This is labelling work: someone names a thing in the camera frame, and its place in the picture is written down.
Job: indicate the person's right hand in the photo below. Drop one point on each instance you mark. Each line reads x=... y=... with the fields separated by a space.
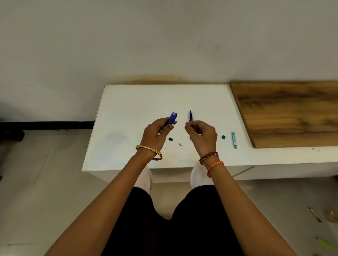
x=203 y=139

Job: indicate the person's left hand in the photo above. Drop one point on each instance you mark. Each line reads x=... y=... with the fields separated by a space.
x=153 y=137

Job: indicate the green lead refill case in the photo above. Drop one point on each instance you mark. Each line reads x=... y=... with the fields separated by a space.
x=234 y=139

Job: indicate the person's left forearm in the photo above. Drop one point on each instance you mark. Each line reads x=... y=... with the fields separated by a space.
x=105 y=205

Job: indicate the person's right forearm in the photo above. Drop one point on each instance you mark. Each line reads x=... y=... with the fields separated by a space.
x=248 y=211

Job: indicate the gold bangle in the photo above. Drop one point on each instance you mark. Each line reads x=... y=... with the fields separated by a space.
x=148 y=147

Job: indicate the white trousers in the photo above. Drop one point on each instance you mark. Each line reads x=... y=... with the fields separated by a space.
x=199 y=176

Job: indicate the black tunic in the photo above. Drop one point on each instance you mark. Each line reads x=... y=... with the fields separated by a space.
x=195 y=226

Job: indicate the wooden board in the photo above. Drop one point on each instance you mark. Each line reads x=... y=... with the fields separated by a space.
x=287 y=113

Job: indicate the black skirting strip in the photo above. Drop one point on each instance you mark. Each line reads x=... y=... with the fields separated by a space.
x=52 y=125

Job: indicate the thin dark leads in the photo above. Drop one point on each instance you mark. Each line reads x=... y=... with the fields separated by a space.
x=315 y=149

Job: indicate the small wooden stick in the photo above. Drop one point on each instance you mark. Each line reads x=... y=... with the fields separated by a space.
x=315 y=214

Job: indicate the black object on floor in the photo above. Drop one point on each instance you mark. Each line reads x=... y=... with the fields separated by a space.
x=12 y=135

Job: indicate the brown round floor object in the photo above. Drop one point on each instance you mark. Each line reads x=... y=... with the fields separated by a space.
x=332 y=216

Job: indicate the yellow green marker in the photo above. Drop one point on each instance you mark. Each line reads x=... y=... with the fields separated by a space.
x=325 y=243

